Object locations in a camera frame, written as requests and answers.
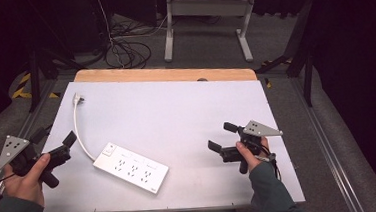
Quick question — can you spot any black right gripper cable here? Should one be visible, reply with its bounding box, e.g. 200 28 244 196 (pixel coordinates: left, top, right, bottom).
260 142 283 183

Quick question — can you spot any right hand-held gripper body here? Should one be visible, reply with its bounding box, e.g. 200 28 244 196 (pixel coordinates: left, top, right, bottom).
216 117 287 177

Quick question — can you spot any wooden table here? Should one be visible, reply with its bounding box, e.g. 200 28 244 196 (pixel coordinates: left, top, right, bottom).
72 57 258 94

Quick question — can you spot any white table cover board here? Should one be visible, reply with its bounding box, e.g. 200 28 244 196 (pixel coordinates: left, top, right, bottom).
33 65 307 212

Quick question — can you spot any white power strip cable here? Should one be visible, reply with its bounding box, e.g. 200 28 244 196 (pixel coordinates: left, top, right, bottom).
72 101 98 163

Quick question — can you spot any aluminium floor rail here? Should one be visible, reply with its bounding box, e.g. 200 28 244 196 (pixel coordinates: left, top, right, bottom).
0 78 67 212
288 73 368 212

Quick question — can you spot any white power plug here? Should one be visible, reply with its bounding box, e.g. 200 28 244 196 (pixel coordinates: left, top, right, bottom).
71 91 86 107

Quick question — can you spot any black metal stand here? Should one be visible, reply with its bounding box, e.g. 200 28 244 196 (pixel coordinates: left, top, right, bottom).
1 0 89 114
250 0 325 111

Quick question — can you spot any person's right hand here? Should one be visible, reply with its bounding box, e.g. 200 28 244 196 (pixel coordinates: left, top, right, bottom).
234 135 273 175

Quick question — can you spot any person's left hand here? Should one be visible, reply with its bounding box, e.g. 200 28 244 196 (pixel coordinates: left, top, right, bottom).
1 153 56 211

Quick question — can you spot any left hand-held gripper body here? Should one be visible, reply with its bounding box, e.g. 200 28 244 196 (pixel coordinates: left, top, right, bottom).
0 130 74 193

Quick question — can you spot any white power strip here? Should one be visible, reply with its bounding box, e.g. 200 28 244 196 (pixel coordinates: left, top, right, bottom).
90 137 172 199

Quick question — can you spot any white frame desk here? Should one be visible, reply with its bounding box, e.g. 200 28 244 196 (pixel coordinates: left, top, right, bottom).
160 0 304 68

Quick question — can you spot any black floor cable coil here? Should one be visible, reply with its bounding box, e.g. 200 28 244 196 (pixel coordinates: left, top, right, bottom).
101 17 154 73

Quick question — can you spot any white floor cable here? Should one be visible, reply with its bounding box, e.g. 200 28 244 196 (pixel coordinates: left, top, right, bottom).
94 0 171 69

